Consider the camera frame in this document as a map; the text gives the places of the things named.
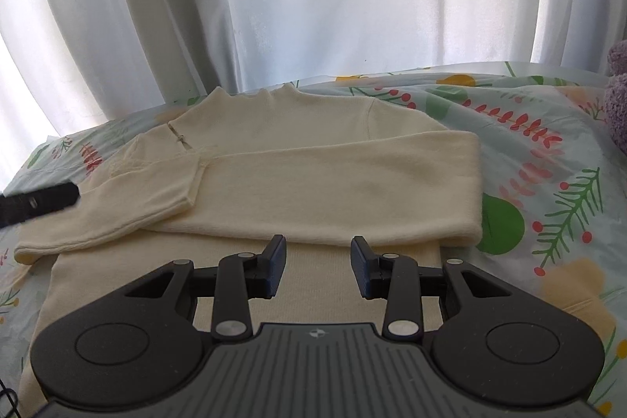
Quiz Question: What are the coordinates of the purple plush toy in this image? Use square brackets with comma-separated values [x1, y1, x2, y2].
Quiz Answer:
[603, 38, 627, 145]

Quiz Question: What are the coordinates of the black cable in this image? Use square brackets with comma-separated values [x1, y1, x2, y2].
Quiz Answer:
[0, 380, 21, 418]

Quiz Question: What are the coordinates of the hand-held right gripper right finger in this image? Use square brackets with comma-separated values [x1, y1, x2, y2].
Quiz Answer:
[351, 235, 513, 342]

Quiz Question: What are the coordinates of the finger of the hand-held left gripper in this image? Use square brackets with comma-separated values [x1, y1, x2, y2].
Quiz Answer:
[0, 182, 82, 230]

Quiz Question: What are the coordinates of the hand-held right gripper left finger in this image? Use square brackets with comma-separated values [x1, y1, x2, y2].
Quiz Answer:
[115, 234, 288, 343]

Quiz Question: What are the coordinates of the floral printed bedsheet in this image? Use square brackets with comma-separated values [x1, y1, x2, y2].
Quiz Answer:
[0, 60, 627, 418]

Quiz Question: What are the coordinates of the cream knit sweater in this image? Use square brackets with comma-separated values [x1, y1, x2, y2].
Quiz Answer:
[14, 86, 484, 418]

